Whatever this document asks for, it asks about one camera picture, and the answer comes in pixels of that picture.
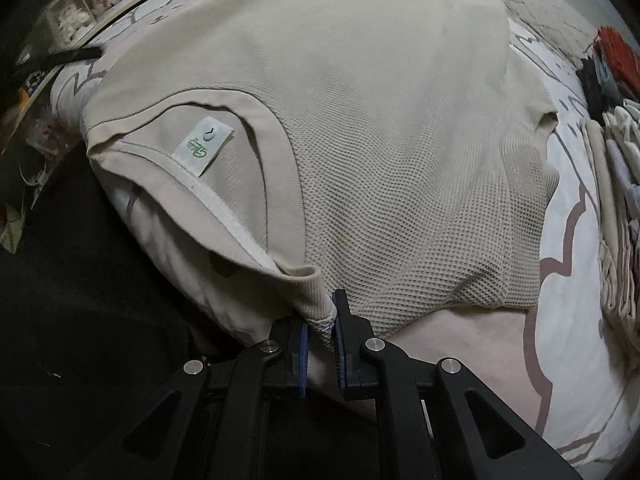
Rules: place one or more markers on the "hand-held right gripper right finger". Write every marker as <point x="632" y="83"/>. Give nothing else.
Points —
<point x="339" y="355"/>

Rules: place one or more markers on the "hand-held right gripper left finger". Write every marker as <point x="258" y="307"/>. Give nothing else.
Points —
<point x="302" y="355"/>

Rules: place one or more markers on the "beige waffle shirt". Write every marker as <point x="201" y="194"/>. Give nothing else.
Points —
<point x="350" y="135"/>

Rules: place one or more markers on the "stack of folded clothes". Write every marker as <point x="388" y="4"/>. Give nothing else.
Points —
<point x="615" y="200"/>

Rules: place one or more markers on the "printed bed sheet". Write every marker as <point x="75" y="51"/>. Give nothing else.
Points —
<point x="565" y="220"/>

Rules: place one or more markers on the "crumpled plastic bag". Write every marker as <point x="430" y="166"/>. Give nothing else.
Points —
<point x="40" y="135"/>

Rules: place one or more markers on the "beige quilted blanket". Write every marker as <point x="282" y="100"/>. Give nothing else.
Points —
<point x="540" y="0"/>

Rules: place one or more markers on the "red cloth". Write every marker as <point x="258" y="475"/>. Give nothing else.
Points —
<point x="620" y="55"/>

